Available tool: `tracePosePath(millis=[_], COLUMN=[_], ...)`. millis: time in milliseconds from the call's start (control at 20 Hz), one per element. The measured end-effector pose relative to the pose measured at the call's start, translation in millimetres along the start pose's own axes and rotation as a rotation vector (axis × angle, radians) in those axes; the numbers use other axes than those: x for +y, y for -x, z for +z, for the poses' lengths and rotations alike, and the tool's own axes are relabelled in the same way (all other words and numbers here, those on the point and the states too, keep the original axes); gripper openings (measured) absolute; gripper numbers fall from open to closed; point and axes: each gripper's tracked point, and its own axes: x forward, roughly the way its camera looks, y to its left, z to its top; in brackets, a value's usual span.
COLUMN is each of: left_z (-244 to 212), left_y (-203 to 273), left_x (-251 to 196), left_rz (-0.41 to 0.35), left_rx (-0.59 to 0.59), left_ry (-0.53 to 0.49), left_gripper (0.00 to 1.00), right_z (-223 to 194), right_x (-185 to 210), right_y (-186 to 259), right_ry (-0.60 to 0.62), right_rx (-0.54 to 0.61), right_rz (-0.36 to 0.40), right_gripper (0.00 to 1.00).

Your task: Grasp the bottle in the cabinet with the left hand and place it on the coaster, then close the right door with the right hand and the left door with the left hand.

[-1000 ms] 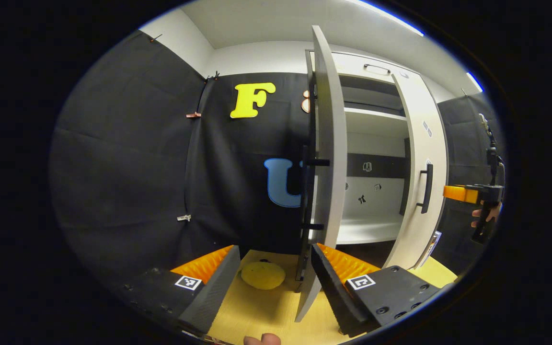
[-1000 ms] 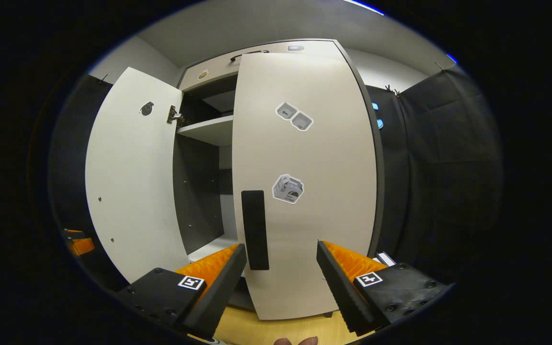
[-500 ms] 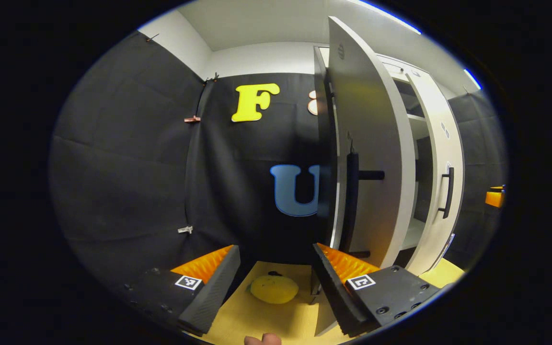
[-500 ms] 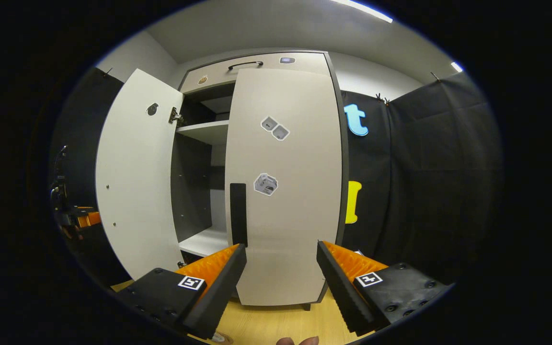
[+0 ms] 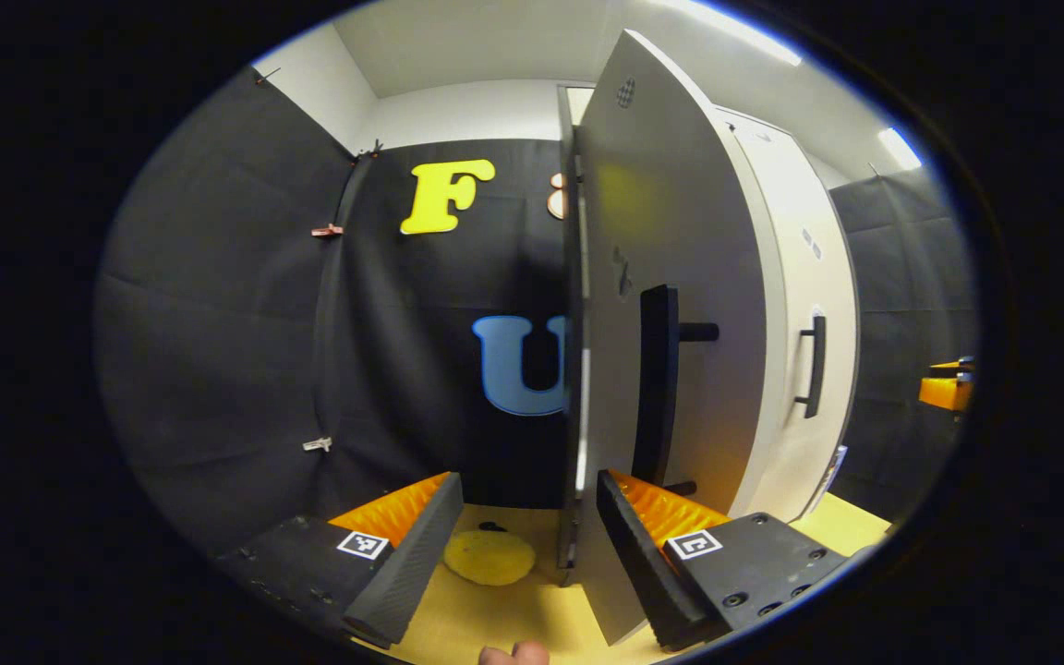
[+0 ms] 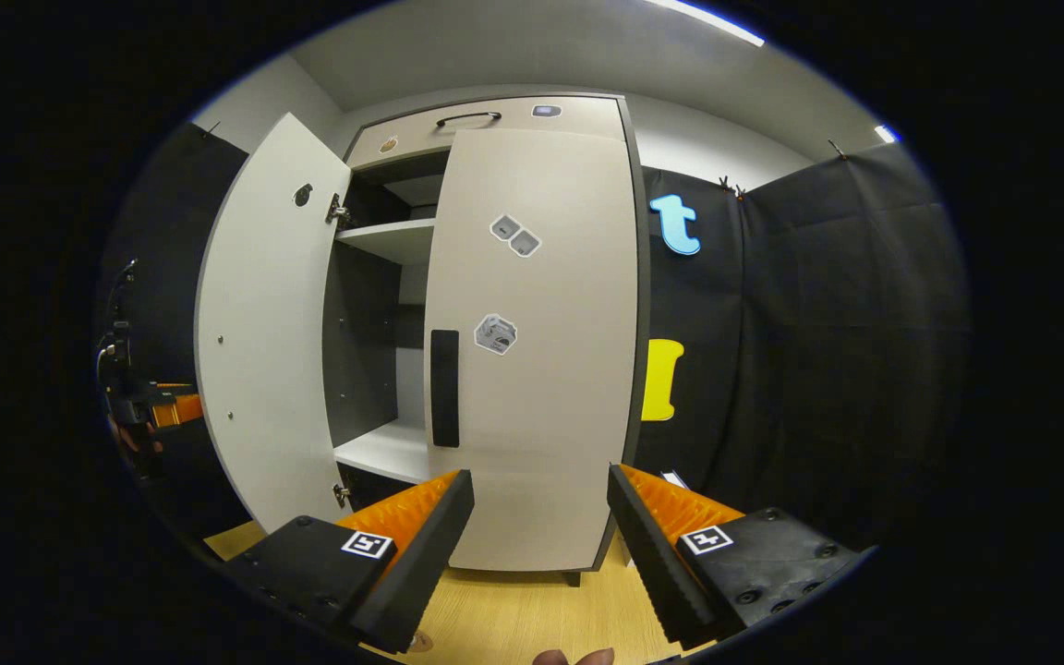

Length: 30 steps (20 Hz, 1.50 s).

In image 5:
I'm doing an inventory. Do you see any ceiling light panel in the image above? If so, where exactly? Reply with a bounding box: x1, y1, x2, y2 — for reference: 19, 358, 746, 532
877, 127, 923, 172
652, 0, 803, 67

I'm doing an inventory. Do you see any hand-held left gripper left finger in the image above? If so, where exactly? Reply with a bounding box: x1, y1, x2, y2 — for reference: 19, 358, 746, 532
218, 471, 466, 649

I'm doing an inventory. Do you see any black backdrop cloth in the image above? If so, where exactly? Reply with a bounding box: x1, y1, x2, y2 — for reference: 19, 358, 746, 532
96, 69, 978, 555

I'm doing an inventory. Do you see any grey cabinet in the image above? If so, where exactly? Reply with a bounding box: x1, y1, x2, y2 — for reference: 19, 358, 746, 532
556, 83, 863, 587

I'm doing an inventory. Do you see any grey cabinet door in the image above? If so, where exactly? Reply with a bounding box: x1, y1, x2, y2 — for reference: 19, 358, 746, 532
572, 28, 770, 647
726, 139, 862, 523

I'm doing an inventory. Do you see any black door handle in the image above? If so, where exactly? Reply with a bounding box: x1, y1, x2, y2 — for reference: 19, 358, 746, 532
632, 284, 720, 497
793, 314, 828, 419

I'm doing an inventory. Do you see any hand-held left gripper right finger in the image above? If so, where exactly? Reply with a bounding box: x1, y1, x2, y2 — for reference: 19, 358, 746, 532
595, 468, 852, 652

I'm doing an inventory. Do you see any yellow round pad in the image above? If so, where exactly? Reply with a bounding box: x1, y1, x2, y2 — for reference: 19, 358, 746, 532
442, 528, 538, 587

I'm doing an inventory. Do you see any beige cabinet drawer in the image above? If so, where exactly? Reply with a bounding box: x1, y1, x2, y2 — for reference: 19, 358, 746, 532
715, 104, 815, 172

